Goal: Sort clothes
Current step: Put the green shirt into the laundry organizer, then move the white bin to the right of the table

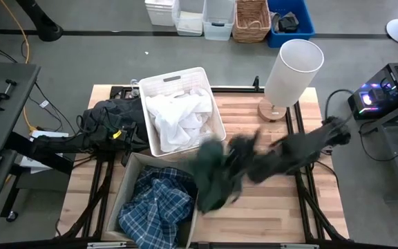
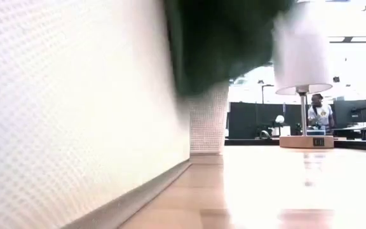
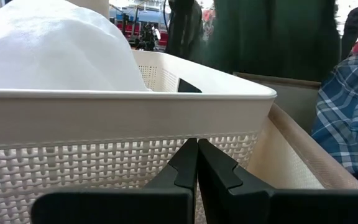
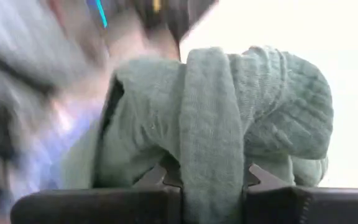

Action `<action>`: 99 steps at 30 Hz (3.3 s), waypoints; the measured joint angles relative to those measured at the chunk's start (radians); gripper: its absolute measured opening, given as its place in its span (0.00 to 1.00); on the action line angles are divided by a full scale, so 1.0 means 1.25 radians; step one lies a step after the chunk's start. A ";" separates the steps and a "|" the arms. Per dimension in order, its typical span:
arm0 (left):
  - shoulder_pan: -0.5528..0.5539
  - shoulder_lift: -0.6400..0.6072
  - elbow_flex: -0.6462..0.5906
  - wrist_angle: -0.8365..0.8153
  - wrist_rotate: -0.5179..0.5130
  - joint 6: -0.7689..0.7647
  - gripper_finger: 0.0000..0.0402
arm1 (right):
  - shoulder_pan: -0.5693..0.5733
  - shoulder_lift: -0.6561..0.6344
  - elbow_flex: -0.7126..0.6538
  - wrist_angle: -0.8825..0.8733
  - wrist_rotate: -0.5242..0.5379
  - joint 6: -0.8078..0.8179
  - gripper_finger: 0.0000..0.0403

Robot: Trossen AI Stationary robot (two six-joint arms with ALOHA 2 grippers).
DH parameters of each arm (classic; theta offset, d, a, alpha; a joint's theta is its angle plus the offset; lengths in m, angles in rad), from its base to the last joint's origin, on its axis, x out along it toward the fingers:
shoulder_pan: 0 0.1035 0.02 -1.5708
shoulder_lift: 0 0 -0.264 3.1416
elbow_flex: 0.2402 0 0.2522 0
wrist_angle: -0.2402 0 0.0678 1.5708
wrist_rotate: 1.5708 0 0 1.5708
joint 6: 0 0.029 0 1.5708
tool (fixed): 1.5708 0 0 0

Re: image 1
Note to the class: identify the black desk top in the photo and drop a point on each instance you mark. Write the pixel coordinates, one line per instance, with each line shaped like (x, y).
(5, 121)

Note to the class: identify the clear bin with black latch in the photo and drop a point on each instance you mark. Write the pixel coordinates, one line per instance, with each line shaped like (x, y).
(218, 20)

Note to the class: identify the white power strip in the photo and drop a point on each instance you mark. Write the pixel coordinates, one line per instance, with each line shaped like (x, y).
(48, 133)

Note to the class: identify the dark cloth bundle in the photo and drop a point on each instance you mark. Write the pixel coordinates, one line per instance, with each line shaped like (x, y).
(112, 110)

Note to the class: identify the black item in bin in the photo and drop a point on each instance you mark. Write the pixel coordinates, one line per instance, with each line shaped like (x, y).
(287, 23)

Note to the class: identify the black stand base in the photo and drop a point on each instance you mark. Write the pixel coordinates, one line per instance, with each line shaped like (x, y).
(45, 26)

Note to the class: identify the beige fabric storage box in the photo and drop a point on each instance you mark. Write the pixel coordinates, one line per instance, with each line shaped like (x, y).
(126, 193)

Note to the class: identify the clear bin with white contents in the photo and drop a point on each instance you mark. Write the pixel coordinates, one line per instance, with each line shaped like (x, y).
(188, 20)

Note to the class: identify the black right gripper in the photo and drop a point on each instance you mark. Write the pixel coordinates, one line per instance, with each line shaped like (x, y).
(242, 152)

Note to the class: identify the small white tag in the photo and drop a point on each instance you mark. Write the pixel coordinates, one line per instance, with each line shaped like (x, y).
(44, 103)

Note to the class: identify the white perforated plastic basket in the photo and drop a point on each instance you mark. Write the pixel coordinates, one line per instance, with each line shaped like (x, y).
(188, 77)

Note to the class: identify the black computer tower with lights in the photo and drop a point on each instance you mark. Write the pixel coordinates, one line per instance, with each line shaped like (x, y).
(382, 91)

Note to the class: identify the brown wicker basket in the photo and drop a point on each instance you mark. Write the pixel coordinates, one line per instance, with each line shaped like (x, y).
(251, 20)

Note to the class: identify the white cylindrical lampshade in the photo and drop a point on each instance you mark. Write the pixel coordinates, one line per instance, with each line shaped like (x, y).
(294, 72)

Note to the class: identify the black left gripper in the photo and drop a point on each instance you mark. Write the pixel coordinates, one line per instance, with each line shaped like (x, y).
(135, 140)

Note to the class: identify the white shirt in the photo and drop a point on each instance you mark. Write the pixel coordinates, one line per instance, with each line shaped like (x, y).
(181, 107)

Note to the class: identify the black table frame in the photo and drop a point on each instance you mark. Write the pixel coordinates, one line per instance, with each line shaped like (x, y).
(311, 207)

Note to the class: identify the round wooden lamp base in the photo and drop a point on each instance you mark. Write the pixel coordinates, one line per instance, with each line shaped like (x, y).
(269, 113)

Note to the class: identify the black caster wheel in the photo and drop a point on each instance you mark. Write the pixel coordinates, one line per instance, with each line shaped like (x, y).
(11, 216)

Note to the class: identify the blue plaid shirt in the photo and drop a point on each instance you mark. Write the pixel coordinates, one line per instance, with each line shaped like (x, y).
(157, 207)

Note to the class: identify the dark green garment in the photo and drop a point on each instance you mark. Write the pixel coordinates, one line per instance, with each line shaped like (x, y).
(213, 180)

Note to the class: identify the blue plastic bin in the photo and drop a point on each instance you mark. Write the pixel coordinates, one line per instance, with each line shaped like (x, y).
(306, 20)

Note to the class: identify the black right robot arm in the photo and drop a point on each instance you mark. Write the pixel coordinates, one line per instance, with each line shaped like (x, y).
(299, 150)

